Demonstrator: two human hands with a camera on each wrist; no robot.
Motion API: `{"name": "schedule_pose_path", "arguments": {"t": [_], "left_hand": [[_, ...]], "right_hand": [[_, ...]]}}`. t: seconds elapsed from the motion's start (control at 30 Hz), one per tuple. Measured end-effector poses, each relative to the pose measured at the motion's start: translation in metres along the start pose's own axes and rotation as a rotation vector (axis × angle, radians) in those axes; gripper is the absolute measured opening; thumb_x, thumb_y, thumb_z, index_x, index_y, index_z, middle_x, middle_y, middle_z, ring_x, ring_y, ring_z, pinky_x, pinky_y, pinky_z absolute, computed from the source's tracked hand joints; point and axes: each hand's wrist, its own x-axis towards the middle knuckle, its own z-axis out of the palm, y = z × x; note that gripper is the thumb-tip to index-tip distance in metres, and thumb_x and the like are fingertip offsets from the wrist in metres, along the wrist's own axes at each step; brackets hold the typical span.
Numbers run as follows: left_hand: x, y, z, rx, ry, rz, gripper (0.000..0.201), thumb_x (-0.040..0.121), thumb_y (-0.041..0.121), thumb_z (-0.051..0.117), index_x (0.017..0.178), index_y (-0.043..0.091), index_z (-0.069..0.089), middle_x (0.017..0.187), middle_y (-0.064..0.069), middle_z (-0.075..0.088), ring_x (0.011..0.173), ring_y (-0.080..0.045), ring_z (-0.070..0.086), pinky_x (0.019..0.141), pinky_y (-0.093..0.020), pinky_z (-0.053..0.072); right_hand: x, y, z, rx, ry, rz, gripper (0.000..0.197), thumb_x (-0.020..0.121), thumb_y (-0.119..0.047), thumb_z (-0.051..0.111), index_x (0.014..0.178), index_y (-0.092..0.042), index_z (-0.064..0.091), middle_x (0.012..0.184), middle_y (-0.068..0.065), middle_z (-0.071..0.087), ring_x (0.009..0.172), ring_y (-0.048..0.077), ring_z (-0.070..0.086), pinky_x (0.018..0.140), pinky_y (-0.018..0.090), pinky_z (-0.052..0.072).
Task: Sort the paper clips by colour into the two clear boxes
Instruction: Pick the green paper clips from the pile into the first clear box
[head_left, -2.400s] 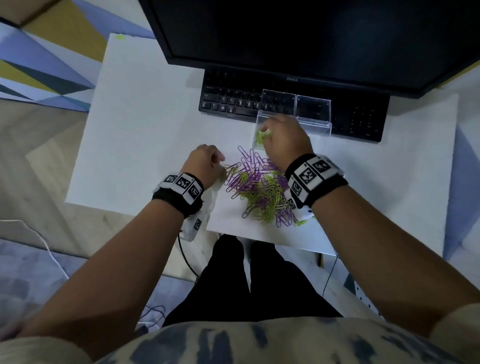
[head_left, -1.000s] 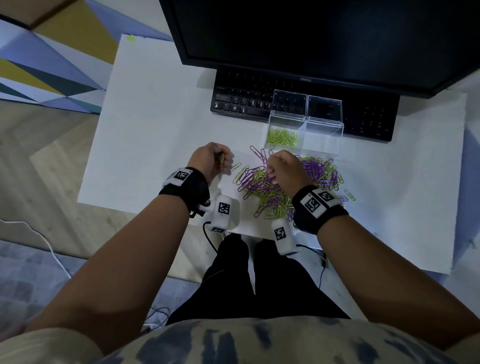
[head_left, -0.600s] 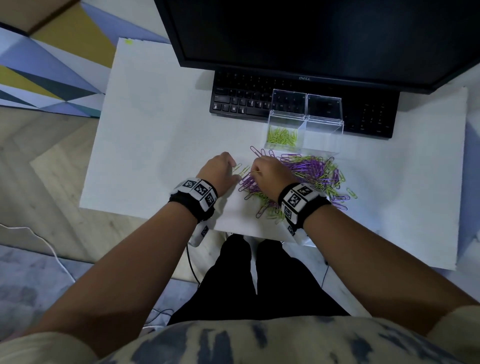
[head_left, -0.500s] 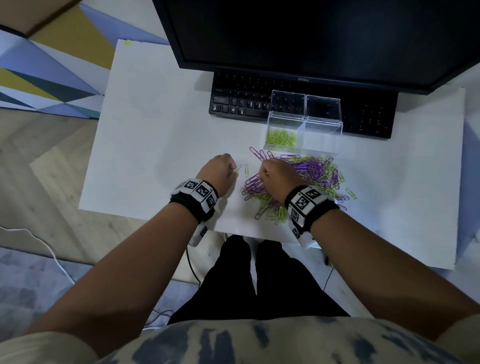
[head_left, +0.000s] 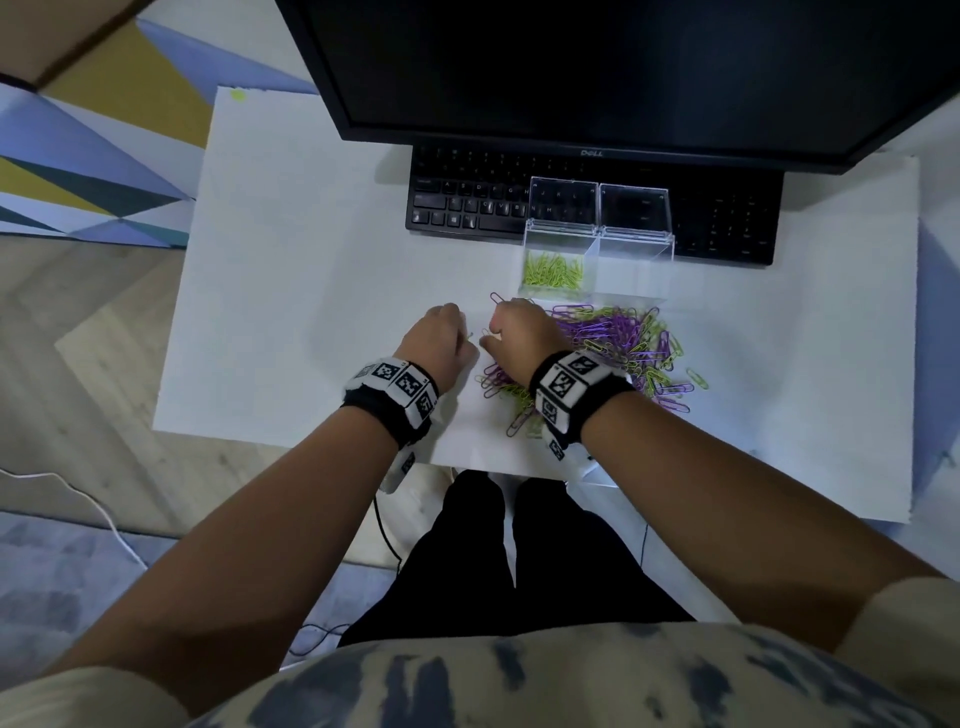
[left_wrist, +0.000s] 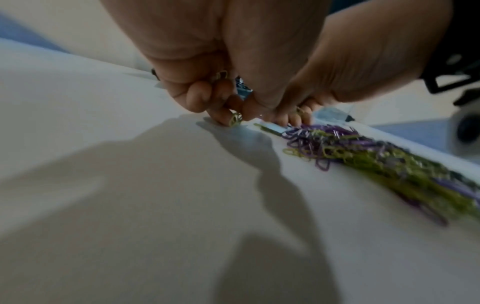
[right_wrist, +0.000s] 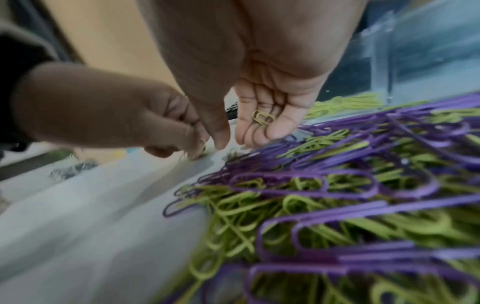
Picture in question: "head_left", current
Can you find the person's left hand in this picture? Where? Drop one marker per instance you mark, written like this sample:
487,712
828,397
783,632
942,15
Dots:
439,345

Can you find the person's right hand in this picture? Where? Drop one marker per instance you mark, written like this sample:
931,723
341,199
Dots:
529,337

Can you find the heap of green paper clips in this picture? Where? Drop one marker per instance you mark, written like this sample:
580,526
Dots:
553,271

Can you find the pile of mixed paper clips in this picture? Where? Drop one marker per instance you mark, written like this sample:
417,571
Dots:
622,337

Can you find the person's right forearm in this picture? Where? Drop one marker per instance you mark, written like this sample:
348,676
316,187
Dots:
750,525

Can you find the person's left forearm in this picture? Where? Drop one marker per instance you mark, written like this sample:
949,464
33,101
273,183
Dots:
240,555

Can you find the person's black trousers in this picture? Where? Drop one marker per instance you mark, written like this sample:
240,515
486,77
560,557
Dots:
525,570

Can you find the person's tie-dye shirt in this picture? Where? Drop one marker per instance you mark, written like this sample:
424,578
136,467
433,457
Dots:
525,686

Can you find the black left wristband with markers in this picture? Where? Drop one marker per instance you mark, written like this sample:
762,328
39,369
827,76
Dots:
390,412

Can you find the black wristband with markers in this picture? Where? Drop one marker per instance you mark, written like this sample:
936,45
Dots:
592,397
390,412

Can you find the black right wristband with markers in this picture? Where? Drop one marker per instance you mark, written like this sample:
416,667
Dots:
592,397

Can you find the black keyboard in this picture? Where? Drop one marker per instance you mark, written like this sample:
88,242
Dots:
450,202

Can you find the black computer monitor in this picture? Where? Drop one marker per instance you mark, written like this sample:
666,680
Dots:
637,67

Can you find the brown wooden board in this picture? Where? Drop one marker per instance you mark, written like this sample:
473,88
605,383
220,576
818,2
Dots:
52,30

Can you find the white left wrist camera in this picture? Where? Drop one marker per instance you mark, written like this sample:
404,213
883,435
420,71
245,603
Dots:
397,472

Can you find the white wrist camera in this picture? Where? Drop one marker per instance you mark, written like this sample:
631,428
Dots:
397,472
581,469

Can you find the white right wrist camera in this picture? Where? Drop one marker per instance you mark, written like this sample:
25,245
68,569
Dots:
581,469

